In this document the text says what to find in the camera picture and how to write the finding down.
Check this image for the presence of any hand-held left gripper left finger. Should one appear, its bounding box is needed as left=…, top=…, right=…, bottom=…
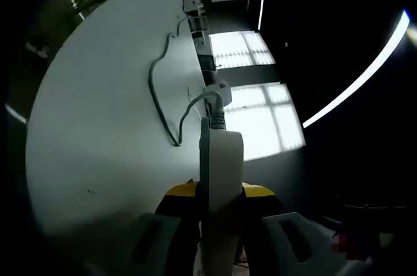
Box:
left=130, top=179, right=202, bottom=276

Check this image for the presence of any grey power strip cable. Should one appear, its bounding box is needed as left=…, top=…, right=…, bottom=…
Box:
left=147, top=15, right=226, bottom=147

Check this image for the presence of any group of white office chairs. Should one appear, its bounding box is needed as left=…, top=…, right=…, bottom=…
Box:
left=179, top=0, right=216, bottom=62

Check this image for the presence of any curved ceiling light strip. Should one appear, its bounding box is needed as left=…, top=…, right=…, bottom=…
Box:
left=302, top=10, right=410, bottom=129

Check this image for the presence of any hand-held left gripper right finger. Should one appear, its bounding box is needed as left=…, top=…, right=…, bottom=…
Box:
left=240, top=182, right=354, bottom=276

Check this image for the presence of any white power strip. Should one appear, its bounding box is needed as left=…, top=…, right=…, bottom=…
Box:
left=198, top=116, right=244, bottom=276

